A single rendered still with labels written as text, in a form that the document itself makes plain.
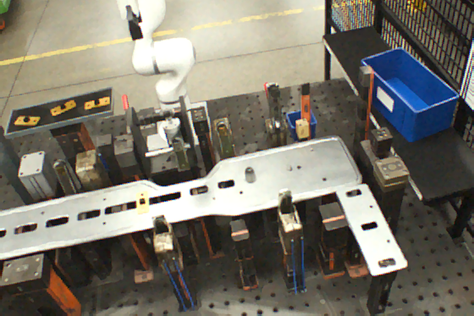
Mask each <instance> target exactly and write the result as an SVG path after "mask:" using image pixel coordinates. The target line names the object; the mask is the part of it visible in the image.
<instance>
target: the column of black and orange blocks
mask: <svg viewBox="0 0 474 316"><path fill-rule="evenodd" d="M373 78H374V72H373V70H372V68H371V67H370V65H369V66H362V67H360V70H359V87H358V94H359V95H357V96H356V101H357V110H356V122H355V137H354V144H353V148H354V152H353V160H354V162H355V164H356V165H357V167H358V168H360V160H361V158H360V156H359V151H360V142H361V141H367V139H368V131H369V116H370V108H371V100H372V85H373Z"/></svg>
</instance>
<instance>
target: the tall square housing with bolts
mask: <svg viewBox="0 0 474 316"><path fill-rule="evenodd" d="M20 164H21V165H20V170H19V178H20V179H21V181H22V182H23V185H24V186H25V188H26V190H27V191H28V192H29V193H30V194H31V195H32V197H33V198H34V199H33V200H34V201H35V200H37V201H38V202H45V201H51V200H55V199H59V198H62V197H65V195H66V194H65V192H64V189H63V187H62V185H61V184H60V182H59V181H58V177H57V175H56V173H55V170H54V168H53V167H52V165H51V162H50V160H49V159H48V157H47V155H46V154H45V152H34V153H30V154H27V155H24V156H23V157H22V159H21V162H20ZM49 222H50V224H51V225H52V226H55V225H57V226H59V225H65V224H67V223H68V222H69V217H68V216H66V217H62V218H59V219H52V220H49Z"/></svg>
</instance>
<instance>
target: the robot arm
mask: <svg viewBox="0 0 474 316"><path fill-rule="evenodd" d="M117 2H118V6H119V8H118V10H119V12H120V16H121V19H122V20H125V19H126V17H127V20H128V24H129V29H130V36H131V39H132V41H133V40H135V45H134V48H133V52H132V57H131V62H132V66H133V68H134V71H136V72H137V73H138V74H140V75H159V74H164V73H167V74H165V75H164V76H162V77H161V78H160V79H159V80H158V81H157V82H156V84H155V91H156V94H157V100H158V102H159V105H160V108H161V110H165V109H166V108H169V109H171V108H177V107H180V106H179V97H180V96H183V98H184V100H185V106H186V109H190V108H191V106H190V100H189V97H188V93H187V90H186V86H185V78H186V76H187V75H188V74H189V73H190V71H191V69H192V67H193V65H194V63H195V60H196V50H195V48H194V45H193V44H192V43H191V42H190V40H188V39H186V38H173V39H167V40H161V41H155V42H154V41H153V40H152V35H153V33H154V32H155V31H156V30H157V28H158V26H159V25H160V24H161V23H162V22H163V19H164V16H165V12H166V2H165V0H117ZM187 113H188V116H189V120H190V125H191V129H192V132H193V136H194V139H196V138H197V136H196V134H195V131H194V127H193V124H192V120H191V115H190V111H188V112H187ZM159 133H160V136H161V137H162V139H163V140H164V141H165V142H168V141H167V138H166V135H165V132H164V130H163V123H161V125H160V129H159Z"/></svg>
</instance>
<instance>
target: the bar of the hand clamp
mask: <svg viewBox="0 0 474 316"><path fill-rule="evenodd" d="M266 88H267V100H268V107H269V113H270V120H271V124H272V127H273V133H275V125H274V120H275V119H279V123H280V124H281V126H280V129H281V131H283V130H284V123H283V115H282V109H281V101H280V91H279V84H278V82H277V81H276V82H273V83H268V84H266Z"/></svg>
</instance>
